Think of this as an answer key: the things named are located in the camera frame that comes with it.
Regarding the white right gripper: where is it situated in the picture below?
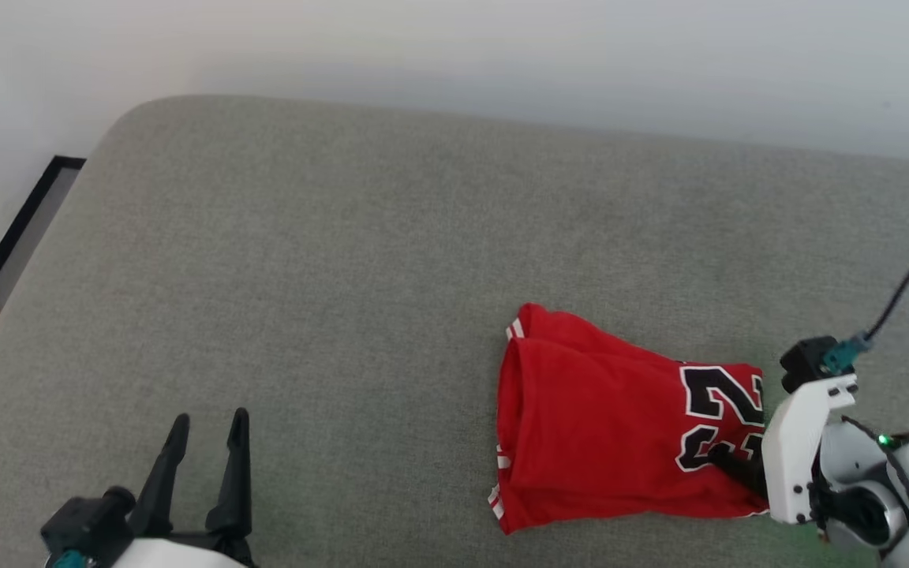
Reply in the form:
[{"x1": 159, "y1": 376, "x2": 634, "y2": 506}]
[{"x1": 707, "y1": 375, "x2": 859, "y2": 526}]

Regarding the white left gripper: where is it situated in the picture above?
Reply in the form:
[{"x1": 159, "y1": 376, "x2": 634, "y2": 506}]
[{"x1": 111, "y1": 407, "x2": 260, "y2": 568}]

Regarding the red basketball jersey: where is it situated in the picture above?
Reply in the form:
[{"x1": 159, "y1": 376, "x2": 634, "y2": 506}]
[{"x1": 488, "y1": 303, "x2": 772, "y2": 536}]

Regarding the grey fabric sofa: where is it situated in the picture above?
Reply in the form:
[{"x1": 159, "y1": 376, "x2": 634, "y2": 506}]
[{"x1": 0, "y1": 95, "x2": 909, "y2": 568}]

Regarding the black framed panel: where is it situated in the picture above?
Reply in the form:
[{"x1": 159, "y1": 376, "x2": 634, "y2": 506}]
[{"x1": 0, "y1": 155, "x2": 87, "y2": 308}]

